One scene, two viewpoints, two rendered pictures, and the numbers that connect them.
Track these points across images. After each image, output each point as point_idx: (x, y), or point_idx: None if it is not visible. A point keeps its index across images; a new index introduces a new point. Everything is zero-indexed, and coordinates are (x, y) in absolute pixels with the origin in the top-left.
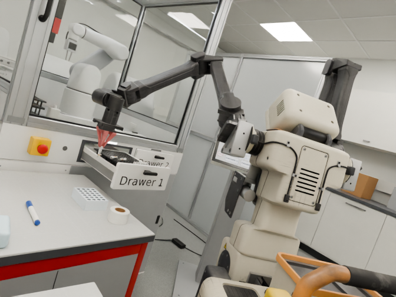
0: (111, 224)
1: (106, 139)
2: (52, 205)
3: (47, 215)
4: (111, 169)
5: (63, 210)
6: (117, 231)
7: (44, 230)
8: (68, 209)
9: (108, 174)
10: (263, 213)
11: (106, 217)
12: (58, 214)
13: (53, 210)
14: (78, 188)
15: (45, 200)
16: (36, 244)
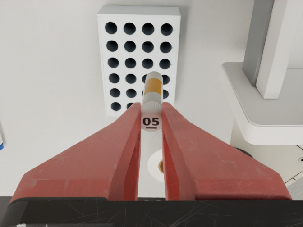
0: (145, 160)
1: (166, 196)
2: (35, 66)
3: (20, 112)
4: (271, 28)
5: (60, 95)
6: (146, 179)
7: (13, 159)
8: (73, 90)
9: (258, 5)
10: None
11: (154, 132)
12: (43, 112)
13: (37, 90)
14: (111, 21)
15: (19, 36)
16: (2, 187)
